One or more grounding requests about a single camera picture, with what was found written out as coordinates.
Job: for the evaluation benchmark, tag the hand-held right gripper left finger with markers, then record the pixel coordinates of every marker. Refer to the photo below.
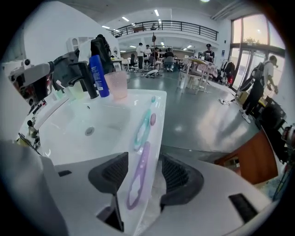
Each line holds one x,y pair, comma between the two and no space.
69,196

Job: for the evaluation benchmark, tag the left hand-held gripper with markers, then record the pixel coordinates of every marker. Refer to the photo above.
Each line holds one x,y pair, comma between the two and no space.
34,90

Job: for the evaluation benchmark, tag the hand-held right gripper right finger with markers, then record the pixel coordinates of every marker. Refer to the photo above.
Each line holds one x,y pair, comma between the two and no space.
207,207

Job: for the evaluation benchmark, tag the light blue cup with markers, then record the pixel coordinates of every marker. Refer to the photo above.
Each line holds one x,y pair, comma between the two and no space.
61,95

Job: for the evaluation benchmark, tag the yellow-green cup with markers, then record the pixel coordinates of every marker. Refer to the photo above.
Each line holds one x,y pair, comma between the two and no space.
77,91

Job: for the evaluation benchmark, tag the purple toothbrush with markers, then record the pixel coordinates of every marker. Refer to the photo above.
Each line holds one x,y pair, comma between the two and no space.
143,166

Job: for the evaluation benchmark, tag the pink cup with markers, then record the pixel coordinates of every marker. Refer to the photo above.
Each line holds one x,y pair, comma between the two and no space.
116,85

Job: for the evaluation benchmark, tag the teal toothbrush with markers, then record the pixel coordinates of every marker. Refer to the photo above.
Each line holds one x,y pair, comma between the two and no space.
144,122

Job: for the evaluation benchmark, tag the white plastic rack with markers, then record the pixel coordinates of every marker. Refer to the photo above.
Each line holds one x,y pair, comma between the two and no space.
73,43

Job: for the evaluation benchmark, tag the black faucet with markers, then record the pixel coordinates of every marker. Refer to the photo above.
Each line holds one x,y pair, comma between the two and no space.
86,78

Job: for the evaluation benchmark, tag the white cloth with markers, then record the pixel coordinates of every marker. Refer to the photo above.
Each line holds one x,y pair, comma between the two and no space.
84,50

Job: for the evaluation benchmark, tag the blue bottle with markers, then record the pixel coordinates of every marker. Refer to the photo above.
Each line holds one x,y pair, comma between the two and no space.
99,76

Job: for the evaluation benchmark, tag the white ceramic washbasin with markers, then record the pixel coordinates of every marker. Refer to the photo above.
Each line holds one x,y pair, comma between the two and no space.
103,119

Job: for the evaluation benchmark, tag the white power strip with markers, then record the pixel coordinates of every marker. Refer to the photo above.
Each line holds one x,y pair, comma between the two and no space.
225,101

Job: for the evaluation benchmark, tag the white floor device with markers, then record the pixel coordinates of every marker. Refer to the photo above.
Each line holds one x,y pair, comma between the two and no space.
152,73

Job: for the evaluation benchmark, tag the coat stand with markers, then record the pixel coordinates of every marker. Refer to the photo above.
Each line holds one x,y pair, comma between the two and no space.
153,38

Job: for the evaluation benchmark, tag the black balcony railing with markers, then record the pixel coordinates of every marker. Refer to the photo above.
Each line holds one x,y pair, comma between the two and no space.
166,21

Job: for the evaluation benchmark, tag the clothes rack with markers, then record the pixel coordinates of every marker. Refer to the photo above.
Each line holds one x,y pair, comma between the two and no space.
229,69

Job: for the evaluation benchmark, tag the white table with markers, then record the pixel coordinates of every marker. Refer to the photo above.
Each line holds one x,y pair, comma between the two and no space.
198,66

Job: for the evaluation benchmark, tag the glass entrance doors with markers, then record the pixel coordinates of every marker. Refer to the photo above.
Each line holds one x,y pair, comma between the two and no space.
251,30

